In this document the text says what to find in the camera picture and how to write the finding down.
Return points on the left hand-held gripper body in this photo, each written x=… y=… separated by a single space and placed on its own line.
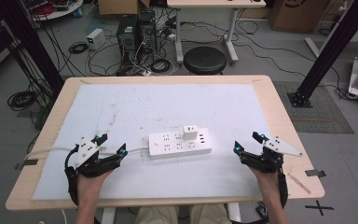
x=90 y=161

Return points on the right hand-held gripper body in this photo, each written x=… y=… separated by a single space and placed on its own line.
x=267 y=160

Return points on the white charger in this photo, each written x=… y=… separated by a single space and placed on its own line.
x=190 y=132

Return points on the white power strip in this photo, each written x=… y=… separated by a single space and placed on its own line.
x=180 y=146

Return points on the person's right hand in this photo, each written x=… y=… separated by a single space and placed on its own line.
x=268 y=182

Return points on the person's left hand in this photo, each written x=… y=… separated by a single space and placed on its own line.
x=88 y=185

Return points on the thin wooden stick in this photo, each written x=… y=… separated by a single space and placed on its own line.
x=299 y=183

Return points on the black tape piece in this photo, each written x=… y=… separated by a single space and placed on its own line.
x=28 y=163
x=315 y=173

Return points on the white foam mat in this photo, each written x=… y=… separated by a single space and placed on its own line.
x=167 y=105

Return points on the grey floor mat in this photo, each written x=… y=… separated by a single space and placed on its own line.
x=323 y=109

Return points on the black tape cross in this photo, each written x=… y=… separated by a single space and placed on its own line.
x=319 y=207

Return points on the person's right leg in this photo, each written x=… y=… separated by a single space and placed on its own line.
x=209 y=215

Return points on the person's leg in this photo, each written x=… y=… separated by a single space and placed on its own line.
x=209 y=215
x=158 y=216

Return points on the person's left leg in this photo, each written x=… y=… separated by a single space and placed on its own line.
x=158 y=216

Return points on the black round stool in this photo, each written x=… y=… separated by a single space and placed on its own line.
x=204 y=59

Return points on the white power supply box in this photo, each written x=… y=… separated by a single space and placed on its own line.
x=95 y=39

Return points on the black computer tower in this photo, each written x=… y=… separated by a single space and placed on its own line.
x=126 y=35
x=147 y=32

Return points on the large cardboard box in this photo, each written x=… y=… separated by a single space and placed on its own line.
x=298 y=14

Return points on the round white table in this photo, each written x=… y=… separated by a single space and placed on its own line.
x=60 y=9

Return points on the light wooden desk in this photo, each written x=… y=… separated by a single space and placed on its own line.
x=217 y=3

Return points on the black frame post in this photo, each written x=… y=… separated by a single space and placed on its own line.
x=326 y=56
x=34 y=43

